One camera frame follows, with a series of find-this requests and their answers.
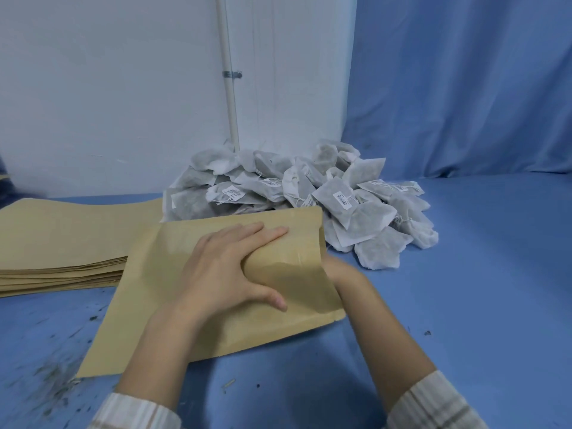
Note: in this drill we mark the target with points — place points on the person's right hand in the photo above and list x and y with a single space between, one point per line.
337 270

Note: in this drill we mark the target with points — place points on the person's left hand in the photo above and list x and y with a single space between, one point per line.
219 277

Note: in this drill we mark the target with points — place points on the kraft pouch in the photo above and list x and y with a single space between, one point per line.
147 285

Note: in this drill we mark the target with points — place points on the pile of white tea bags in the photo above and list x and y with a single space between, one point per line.
313 192

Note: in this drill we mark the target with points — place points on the stack of kraft pouches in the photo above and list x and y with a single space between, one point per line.
67 232

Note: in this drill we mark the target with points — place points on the person's right forearm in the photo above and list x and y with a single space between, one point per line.
393 352

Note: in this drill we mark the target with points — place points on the person's left forearm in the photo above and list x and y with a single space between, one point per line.
152 366

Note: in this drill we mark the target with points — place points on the blue table cover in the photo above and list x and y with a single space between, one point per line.
469 308

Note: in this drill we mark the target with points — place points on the grey pipe clamp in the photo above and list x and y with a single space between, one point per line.
232 74

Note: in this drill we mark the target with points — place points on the blue curtain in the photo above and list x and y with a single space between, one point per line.
469 84
3 192

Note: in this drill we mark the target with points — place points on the white wall pipe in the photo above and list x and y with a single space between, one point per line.
228 49

